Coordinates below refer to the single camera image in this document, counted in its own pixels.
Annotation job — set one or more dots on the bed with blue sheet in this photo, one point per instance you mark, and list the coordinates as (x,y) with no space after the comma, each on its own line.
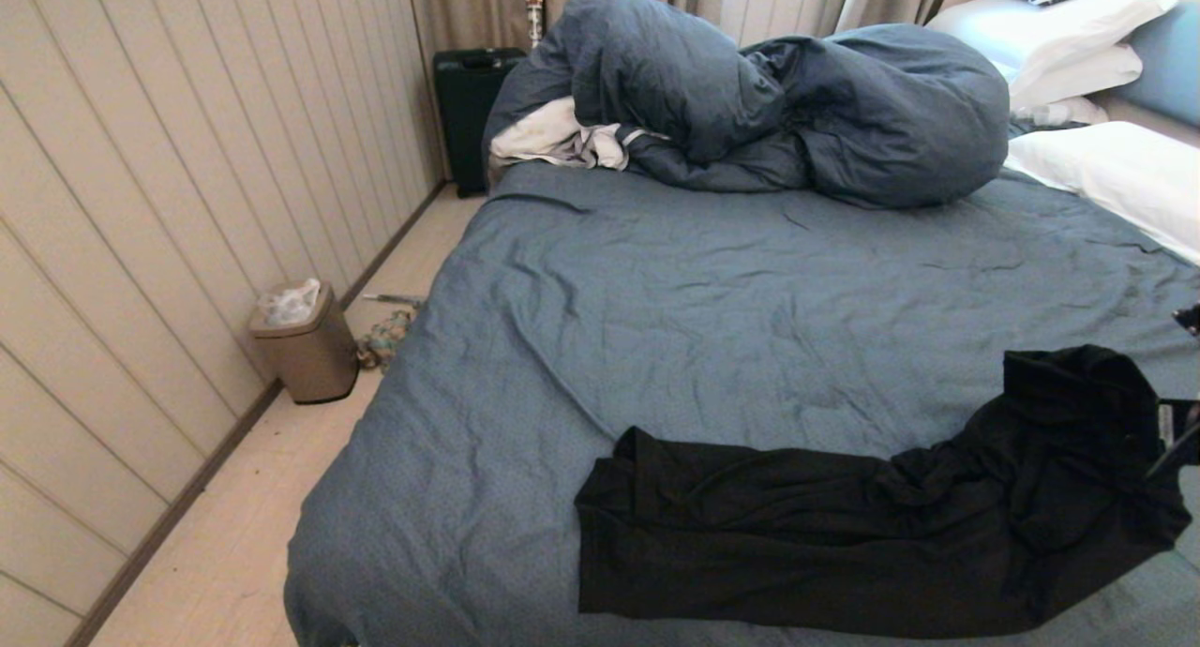
(750,300)

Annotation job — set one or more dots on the flat white pillow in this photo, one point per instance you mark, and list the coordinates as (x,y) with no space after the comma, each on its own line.
(1078,75)

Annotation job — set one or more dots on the bronze trash bin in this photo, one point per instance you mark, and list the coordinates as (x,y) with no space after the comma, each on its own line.
(314,354)

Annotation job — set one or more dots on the teal patterned cloth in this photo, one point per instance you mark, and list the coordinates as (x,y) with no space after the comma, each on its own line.
(384,340)

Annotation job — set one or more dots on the long white pillow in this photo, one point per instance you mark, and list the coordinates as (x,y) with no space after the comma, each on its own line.
(1116,173)

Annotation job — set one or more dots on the large white pillow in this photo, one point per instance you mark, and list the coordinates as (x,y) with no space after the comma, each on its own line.
(1050,23)

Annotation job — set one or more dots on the crumpled dark blue duvet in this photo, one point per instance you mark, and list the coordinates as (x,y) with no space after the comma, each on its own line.
(844,108)

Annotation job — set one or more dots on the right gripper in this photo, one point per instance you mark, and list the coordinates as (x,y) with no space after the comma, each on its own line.
(1186,431)

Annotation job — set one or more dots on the blue padded headboard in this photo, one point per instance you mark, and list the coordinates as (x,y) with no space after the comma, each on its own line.
(1167,61)

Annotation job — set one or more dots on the black printed t-shirt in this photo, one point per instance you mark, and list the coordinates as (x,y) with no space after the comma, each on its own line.
(750,534)

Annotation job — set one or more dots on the small white pillow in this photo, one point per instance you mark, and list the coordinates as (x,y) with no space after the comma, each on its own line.
(1059,112)

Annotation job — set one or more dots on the thin metal rod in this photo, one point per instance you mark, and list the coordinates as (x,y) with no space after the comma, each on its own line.
(394,299)

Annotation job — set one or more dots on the clear plastic bin bag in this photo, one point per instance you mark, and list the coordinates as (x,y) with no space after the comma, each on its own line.
(289,302)

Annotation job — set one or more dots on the white sheer curtain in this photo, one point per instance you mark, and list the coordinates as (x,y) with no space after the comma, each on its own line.
(778,2)

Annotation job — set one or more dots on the black suitcase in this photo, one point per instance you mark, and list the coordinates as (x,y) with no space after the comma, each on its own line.
(464,108)

